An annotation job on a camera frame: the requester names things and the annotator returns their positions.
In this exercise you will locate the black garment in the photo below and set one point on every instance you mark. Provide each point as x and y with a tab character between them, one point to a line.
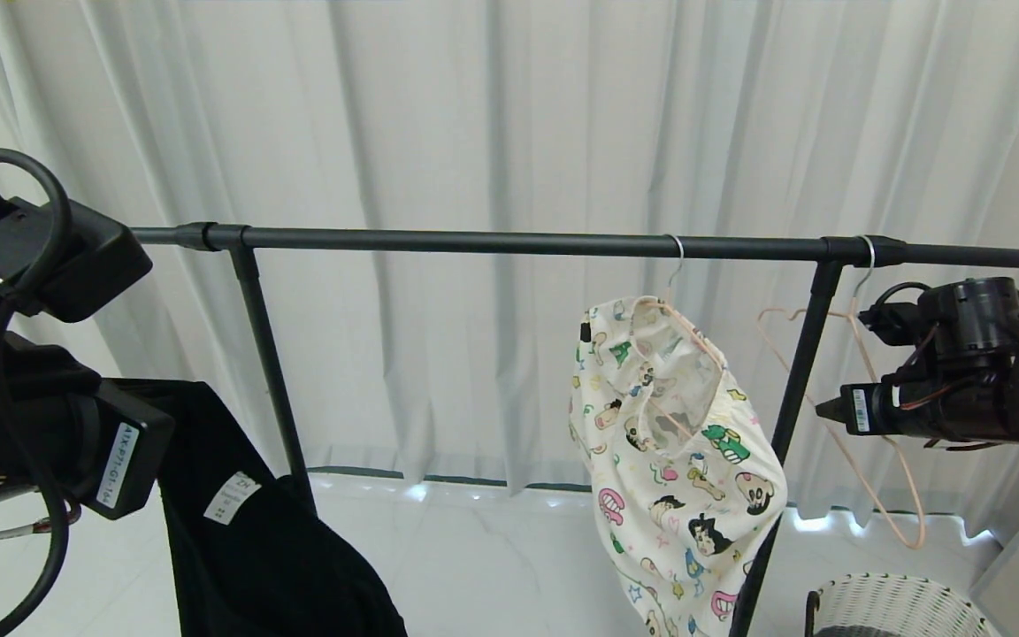
279	566

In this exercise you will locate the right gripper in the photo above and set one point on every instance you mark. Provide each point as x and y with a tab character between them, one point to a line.
943	407

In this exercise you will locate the cream printed garment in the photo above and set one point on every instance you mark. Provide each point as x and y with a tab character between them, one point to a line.
695	495

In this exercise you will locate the white laundry basket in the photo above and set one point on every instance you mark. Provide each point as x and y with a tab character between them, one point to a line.
899	606

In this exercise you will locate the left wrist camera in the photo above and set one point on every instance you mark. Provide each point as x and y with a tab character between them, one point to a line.
76	257

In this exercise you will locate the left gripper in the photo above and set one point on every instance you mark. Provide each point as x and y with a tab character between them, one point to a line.
76	442

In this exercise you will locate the black clothes rack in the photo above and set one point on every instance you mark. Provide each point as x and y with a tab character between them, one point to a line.
474	241

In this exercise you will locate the pink clothes hanger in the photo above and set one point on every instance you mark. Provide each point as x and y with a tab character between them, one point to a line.
692	332
914	495

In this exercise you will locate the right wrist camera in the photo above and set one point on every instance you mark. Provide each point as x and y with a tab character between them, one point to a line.
903	326

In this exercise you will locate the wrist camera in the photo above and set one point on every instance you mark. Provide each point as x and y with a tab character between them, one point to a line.
76	257
903	326

